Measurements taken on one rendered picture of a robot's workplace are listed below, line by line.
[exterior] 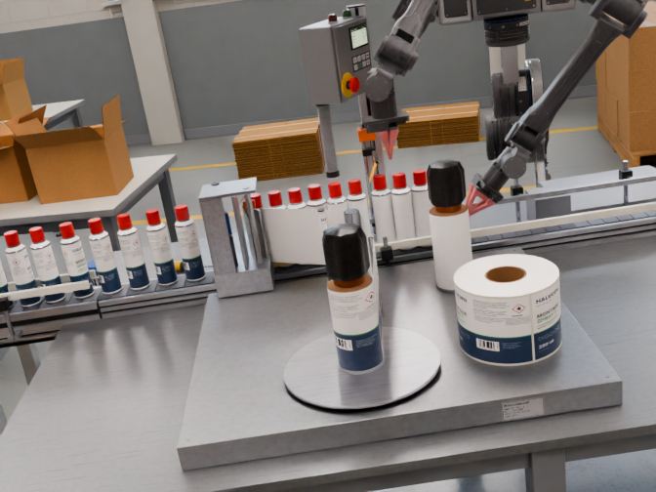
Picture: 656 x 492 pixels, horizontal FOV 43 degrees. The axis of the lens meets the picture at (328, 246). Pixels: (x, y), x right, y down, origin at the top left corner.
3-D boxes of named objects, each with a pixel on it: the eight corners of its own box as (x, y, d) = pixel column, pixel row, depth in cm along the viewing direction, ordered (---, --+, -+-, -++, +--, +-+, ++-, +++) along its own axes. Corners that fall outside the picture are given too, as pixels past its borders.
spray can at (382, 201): (377, 253, 217) (367, 179, 210) (379, 245, 222) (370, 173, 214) (396, 252, 216) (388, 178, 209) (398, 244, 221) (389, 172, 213)
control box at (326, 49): (308, 104, 208) (298, 28, 201) (344, 89, 221) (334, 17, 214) (343, 104, 203) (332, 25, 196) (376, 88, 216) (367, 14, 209)
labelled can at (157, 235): (157, 288, 216) (140, 215, 209) (160, 280, 221) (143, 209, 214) (177, 285, 216) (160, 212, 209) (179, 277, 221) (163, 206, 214)
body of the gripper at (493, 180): (479, 189, 209) (498, 166, 207) (471, 178, 219) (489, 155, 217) (499, 203, 211) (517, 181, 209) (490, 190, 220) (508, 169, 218)
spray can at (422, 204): (421, 250, 215) (413, 175, 208) (414, 243, 220) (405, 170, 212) (439, 245, 216) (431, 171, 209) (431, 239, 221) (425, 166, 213)
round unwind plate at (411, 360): (284, 424, 148) (283, 418, 147) (284, 344, 177) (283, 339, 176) (455, 397, 148) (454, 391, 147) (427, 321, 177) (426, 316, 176)
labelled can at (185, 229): (185, 284, 216) (169, 211, 209) (187, 276, 221) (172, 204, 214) (205, 281, 216) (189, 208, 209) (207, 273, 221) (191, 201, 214)
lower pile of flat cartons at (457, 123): (396, 148, 649) (393, 123, 642) (404, 132, 696) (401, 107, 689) (479, 142, 634) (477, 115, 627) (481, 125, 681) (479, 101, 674)
